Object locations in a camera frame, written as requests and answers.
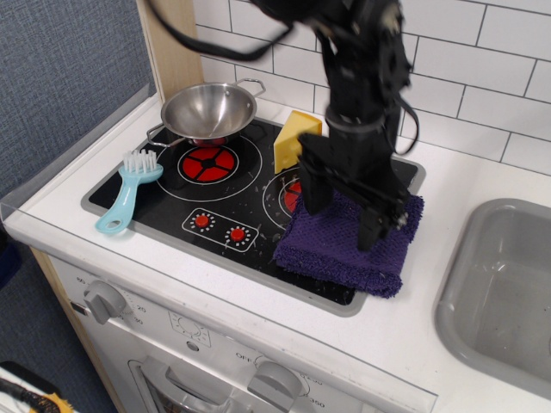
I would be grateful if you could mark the silver metal pan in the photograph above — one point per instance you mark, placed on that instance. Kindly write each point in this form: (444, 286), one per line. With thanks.
(207, 114)

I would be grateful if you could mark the grey left oven knob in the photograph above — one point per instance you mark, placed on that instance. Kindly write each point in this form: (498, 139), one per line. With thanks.
(104, 301)

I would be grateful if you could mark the grey right oven knob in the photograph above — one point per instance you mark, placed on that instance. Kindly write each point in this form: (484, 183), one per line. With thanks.
(276, 385)

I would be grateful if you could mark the grey oven knob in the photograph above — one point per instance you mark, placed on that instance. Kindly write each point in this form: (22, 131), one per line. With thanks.
(276, 385)
(104, 301)

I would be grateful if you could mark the yellow toy cheese wedge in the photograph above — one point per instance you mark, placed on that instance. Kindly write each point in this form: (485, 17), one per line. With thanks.
(287, 147)

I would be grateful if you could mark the light blue dish brush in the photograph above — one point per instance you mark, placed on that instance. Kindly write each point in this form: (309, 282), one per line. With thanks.
(138, 167)

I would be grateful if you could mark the grey sink basin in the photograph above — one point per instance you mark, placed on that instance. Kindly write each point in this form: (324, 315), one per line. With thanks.
(494, 311)

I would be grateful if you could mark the yellow cloth object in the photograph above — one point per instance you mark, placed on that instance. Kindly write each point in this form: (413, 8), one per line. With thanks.
(52, 403)

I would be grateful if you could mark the white toy oven front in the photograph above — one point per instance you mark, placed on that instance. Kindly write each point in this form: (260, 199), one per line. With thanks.
(157, 360)

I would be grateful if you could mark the purple towel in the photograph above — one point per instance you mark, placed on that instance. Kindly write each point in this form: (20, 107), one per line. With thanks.
(324, 247)

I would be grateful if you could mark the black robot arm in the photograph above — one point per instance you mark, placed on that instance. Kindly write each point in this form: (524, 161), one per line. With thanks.
(366, 68)

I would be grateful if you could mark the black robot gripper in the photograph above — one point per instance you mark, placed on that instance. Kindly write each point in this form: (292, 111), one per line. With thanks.
(355, 160)

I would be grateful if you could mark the light wooden side post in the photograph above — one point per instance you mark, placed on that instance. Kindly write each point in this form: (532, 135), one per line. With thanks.
(174, 67)

